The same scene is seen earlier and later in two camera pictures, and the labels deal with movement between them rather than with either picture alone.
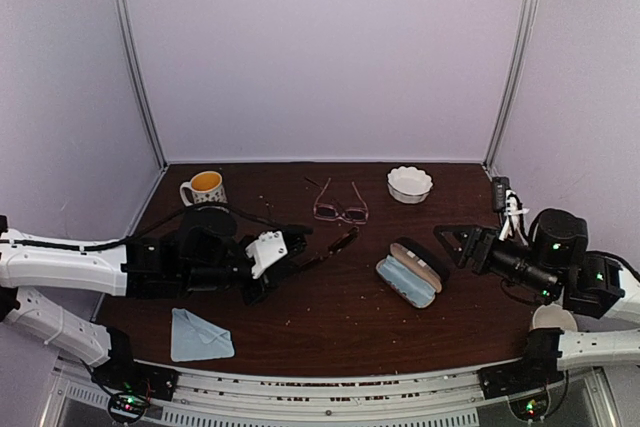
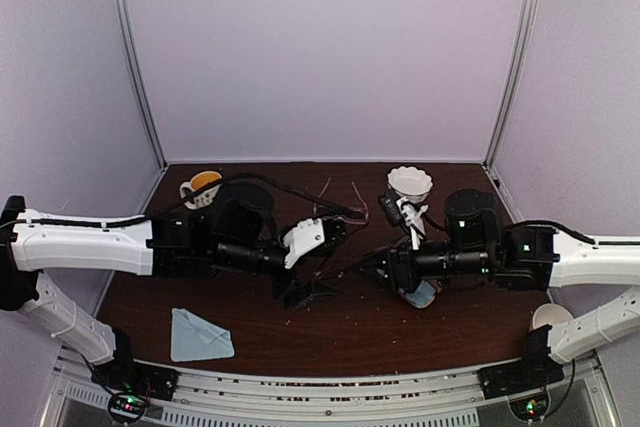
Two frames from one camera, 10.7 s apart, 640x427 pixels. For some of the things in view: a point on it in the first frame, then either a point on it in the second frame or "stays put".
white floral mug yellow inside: [206, 186] stays put
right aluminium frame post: [525, 40] stays put
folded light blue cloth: [194, 338] stays put
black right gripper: [479, 235] to [399, 266]
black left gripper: [269, 281] to [294, 294]
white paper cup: [553, 316] stays put
